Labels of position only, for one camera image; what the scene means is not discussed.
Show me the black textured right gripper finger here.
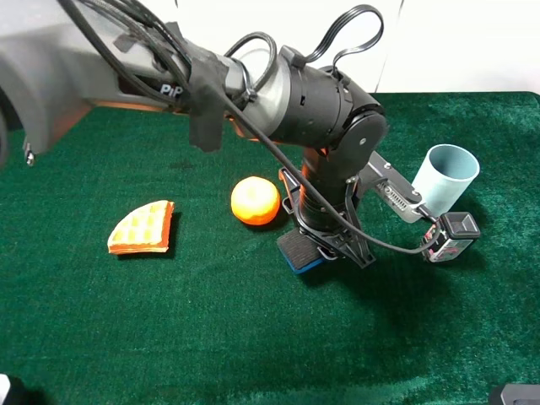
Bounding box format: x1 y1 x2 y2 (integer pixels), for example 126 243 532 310
301 229 338 261

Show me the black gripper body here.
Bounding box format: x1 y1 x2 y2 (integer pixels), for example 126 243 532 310
278 168 363 249

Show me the black textured left gripper finger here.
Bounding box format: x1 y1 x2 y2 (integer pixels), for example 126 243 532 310
332 229 375 267

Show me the black blue whiteboard eraser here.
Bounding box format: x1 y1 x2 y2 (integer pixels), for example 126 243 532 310
277 229 325 274

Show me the robot arm black grey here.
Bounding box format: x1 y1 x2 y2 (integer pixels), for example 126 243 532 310
1 1 388 272

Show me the black white object bottom left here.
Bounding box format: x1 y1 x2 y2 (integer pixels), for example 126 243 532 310
0 374 28 405

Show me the orange fruit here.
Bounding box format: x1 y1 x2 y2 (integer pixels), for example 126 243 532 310
230 176 280 226

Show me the small black square-lid jar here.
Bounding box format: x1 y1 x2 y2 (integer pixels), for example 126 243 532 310
423 212 481 263

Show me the light blue cup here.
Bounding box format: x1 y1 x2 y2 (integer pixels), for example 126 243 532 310
412 144 480 217

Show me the waffle slice toy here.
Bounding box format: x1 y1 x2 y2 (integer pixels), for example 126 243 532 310
107 200 175 255

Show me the green felt table mat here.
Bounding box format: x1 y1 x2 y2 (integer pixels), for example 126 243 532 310
1 93 539 404

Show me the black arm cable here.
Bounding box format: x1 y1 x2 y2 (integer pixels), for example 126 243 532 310
58 0 440 255

